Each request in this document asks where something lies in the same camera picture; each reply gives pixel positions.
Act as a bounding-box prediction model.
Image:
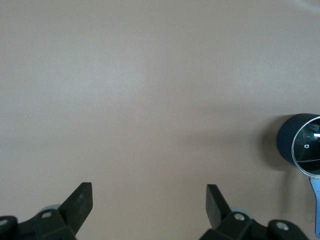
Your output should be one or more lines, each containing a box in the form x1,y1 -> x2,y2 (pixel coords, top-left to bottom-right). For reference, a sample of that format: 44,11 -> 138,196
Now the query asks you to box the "dark saucepan with blue handle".
275,113 -> 320,238

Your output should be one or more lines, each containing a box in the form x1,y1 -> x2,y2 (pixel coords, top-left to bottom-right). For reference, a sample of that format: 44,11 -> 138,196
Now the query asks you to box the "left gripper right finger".
198,184 -> 309,240

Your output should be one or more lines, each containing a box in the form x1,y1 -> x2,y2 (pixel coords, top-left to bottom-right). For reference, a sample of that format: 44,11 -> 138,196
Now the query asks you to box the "brown table mat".
0,0 -> 320,240

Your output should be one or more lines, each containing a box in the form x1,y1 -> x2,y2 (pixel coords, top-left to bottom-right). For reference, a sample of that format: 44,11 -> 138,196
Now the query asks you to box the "glass lid with blue knob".
291,115 -> 320,179

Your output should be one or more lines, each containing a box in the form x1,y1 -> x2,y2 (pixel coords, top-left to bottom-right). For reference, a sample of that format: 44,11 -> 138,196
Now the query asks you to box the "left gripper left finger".
0,182 -> 94,240

